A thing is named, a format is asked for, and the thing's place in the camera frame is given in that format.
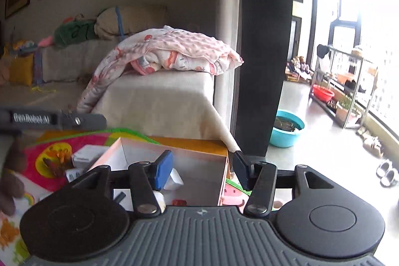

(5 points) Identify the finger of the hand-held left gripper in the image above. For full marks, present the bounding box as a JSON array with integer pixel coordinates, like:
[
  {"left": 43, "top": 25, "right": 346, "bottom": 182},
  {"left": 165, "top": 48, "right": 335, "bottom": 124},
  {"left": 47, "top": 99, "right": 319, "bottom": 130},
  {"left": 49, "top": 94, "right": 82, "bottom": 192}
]
[{"left": 61, "top": 112, "right": 107, "bottom": 131}]

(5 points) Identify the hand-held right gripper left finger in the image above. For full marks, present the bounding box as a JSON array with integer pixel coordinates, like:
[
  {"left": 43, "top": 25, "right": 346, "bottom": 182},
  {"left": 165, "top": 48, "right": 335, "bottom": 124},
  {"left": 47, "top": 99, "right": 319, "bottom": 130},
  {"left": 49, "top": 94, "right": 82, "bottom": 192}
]
[{"left": 69, "top": 150, "right": 174, "bottom": 219}]

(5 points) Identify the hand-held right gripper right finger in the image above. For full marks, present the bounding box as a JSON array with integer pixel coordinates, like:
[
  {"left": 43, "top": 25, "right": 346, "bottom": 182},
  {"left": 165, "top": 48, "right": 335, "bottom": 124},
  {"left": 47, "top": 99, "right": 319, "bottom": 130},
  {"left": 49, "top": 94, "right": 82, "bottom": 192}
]
[{"left": 234, "top": 151, "right": 335, "bottom": 218}]

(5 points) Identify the pink cardboard box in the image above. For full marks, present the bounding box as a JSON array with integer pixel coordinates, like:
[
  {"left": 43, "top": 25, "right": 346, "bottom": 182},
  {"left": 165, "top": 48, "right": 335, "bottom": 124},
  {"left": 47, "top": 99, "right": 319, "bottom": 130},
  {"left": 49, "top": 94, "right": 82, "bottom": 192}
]
[{"left": 89, "top": 137, "right": 232, "bottom": 207}]

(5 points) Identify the person's left hand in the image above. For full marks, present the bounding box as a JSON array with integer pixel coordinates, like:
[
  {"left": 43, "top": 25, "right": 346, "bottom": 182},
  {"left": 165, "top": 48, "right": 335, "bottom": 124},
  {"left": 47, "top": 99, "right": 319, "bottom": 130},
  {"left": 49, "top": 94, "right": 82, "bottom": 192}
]
[{"left": 0, "top": 144, "right": 29, "bottom": 217}]

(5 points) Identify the white folded paper carton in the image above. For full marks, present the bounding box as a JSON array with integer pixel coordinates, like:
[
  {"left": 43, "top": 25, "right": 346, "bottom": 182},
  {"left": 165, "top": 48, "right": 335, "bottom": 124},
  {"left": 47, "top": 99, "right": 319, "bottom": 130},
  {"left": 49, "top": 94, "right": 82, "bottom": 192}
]
[{"left": 163, "top": 168, "right": 185, "bottom": 191}]

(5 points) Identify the colourful cartoon play mat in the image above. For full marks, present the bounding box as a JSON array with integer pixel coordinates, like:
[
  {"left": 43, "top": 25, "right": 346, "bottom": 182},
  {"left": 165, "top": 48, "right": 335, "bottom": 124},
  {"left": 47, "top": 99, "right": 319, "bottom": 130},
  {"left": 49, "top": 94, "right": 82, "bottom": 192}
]
[{"left": 0, "top": 127, "right": 294, "bottom": 266}]

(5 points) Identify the yellow cushion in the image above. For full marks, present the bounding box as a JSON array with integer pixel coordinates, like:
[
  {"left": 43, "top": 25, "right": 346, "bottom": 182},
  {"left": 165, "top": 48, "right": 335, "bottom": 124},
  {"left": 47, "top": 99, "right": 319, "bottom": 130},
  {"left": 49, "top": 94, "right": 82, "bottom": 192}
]
[{"left": 5, "top": 53, "right": 35, "bottom": 86}]

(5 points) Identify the turquoise plastic basin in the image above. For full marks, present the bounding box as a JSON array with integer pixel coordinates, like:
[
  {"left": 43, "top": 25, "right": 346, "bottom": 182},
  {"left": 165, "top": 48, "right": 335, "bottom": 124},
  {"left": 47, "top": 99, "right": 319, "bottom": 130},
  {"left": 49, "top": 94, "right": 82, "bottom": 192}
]
[{"left": 269, "top": 109, "right": 305, "bottom": 148}]

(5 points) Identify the small white carton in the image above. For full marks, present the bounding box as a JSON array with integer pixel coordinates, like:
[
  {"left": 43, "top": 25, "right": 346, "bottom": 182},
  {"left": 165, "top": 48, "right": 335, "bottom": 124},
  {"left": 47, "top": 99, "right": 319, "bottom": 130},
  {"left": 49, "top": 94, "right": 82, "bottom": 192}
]
[{"left": 65, "top": 168, "right": 90, "bottom": 184}]

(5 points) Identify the beige covered sofa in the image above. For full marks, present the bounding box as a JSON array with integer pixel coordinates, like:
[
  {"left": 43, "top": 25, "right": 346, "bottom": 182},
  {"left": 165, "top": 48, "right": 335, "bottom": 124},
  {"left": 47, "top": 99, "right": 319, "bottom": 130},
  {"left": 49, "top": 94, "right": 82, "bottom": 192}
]
[{"left": 0, "top": 4, "right": 241, "bottom": 152}]

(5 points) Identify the green plush toy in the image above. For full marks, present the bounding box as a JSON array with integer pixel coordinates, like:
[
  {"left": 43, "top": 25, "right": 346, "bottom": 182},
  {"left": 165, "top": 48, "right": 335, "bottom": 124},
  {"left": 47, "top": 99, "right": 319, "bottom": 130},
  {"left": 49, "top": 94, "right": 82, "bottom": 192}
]
[{"left": 54, "top": 19, "right": 96, "bottom": 49}]

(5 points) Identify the red plastic basin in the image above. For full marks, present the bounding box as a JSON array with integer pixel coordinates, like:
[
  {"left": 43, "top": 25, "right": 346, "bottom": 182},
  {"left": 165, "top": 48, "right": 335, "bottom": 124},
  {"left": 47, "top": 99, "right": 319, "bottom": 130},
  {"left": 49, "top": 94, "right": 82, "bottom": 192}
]
[{"left": 312, "top": 84, "right": 335, "bottom": 103}]

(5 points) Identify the group of stuffed dolls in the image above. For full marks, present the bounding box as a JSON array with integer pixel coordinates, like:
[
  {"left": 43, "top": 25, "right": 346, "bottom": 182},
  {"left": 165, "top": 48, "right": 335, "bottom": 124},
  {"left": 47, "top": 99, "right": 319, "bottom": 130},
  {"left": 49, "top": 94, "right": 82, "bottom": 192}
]
[{"left": 285, "top": 56, "right": 312, "bottom": 83}]

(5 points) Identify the metal storage rack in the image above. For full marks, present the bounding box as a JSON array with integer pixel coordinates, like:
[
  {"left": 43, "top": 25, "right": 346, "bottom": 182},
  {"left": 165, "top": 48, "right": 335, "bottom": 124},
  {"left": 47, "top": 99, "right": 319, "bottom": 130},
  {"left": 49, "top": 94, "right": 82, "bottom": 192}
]
[{"left": 308, "top": 46, "right": 380, "bottom": 130}]

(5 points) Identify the black pillar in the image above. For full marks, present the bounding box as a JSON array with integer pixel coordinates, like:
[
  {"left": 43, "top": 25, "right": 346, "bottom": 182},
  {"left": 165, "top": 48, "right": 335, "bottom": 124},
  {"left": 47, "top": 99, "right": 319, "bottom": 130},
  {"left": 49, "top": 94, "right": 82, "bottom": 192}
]
[{"left": 234, "top": 0, "right": 295, "bottom": 158}]

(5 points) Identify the potted green plant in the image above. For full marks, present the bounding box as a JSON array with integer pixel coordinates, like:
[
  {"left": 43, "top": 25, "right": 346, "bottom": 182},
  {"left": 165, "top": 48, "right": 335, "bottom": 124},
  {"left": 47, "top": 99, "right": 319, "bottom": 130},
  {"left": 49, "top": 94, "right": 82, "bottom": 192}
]
[{"left": 335, "top": 98, "right": 363, "bottom": 124}]

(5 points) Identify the pink dotted baby blanket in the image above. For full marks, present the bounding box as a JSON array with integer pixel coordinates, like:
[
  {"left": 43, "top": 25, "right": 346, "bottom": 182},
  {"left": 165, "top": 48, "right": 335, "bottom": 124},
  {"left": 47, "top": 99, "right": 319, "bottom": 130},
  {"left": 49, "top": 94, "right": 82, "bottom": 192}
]
[{"left": 76, "top": 25, "right": 244, "bottom": 114}]

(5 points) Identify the pair of beige shoes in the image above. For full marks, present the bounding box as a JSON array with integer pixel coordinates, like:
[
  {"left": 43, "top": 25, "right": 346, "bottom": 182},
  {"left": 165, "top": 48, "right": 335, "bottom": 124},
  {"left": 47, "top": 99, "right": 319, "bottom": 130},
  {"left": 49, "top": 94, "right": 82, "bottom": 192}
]
[{"left": 356, "top": 126, "right": 385, "bottom": 158}]

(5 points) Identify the orange plastic basin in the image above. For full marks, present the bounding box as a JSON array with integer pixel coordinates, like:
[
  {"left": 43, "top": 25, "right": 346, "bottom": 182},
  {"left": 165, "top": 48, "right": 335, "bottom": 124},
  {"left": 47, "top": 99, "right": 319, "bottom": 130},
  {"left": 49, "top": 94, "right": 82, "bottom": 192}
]
[{"left": 337, "top": 72, "right": 356, "bottom": 85}]

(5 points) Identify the grey white slipper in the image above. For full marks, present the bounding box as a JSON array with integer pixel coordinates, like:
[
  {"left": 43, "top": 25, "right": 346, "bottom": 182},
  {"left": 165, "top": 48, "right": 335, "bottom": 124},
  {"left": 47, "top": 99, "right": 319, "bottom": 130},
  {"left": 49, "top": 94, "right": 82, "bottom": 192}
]
[
  {"left": 381, "top": 168, "right": 399, "bottom": 187},
  {"left": 376, "top": 160, "right": 392, "bottom": 178}
]

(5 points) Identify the beige pillow with blue strap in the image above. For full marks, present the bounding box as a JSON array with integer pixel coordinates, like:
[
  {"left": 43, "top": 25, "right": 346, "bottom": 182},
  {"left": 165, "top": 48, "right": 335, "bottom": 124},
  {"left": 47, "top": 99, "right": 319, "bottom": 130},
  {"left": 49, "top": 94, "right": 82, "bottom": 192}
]
[{"left": 95, "top": 6, "right": 168, "bottom": 38}]

